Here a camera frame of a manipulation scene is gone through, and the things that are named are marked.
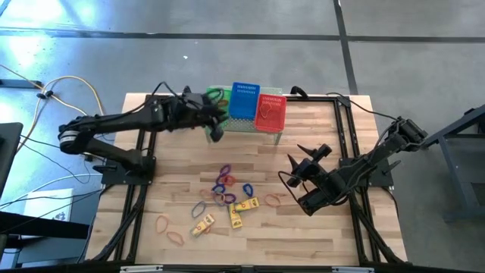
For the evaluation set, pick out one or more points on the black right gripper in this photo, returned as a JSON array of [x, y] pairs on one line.
[[312, 170]]

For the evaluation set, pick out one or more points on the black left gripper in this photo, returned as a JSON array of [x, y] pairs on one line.
[[189, 113]]

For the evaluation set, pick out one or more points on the yellow Crayola crayon box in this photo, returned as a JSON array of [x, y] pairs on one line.
[[235, 220], [248, 204]]

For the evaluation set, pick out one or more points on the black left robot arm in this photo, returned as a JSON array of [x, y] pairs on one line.
[[113, 122]]

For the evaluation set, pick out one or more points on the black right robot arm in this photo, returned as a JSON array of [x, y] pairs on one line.
[[363, 167]]

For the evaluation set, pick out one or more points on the black desk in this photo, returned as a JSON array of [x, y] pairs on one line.
[[9, 151]]

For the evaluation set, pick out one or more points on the green plastic basket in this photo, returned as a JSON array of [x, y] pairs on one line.
[[227, 123]]

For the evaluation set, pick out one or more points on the blue plastic basket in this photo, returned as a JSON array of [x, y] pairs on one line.
[[244, 106]]

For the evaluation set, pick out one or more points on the red plastic basket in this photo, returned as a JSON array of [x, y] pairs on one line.
[[278, 121]]

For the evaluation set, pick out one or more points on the white packet at left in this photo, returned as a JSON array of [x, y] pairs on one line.
[[202, 225]]

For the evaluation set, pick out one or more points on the grey metal stand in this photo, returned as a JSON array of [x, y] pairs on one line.
[[460, 178]]

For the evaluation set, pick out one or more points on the black flat bar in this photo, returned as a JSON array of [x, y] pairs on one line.
[[19, 83]]

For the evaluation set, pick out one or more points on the black furniture panel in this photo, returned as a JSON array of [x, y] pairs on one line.
[[41, 229]]

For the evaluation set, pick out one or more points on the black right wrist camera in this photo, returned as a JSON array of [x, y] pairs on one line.
[[324, 151]]

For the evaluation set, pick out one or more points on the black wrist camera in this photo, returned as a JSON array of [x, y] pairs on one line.
[[193, 99], [324, 151]]

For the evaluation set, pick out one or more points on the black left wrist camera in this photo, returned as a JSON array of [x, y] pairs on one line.
[[193, 99]]

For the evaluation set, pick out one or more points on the black aluminium table frame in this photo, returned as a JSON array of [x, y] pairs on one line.
[[322, 99]]

